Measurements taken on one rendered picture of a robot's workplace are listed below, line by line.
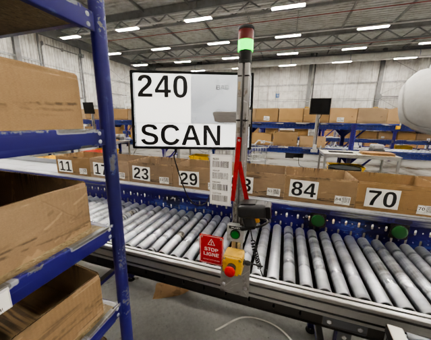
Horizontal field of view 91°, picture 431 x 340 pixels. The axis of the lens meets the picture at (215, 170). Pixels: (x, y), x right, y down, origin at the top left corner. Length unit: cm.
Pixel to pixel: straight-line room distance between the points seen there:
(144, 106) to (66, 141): 54
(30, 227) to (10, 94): 20
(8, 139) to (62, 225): 18
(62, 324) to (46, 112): 37
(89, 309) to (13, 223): 25
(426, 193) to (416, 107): 95
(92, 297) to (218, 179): 51
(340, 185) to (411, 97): 84
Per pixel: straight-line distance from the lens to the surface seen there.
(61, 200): 47
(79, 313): 57
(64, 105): 46
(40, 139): 40
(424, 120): 66
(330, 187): 142
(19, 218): 44
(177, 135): 88
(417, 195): 155
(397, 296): 113
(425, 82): 66
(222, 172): 79
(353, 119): 604
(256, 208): 74
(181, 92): 90
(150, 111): 91
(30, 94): 43
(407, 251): 150
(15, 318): 69
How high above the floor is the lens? 136
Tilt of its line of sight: 13 degrees down
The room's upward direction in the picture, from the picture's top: 1 degrees clockwise
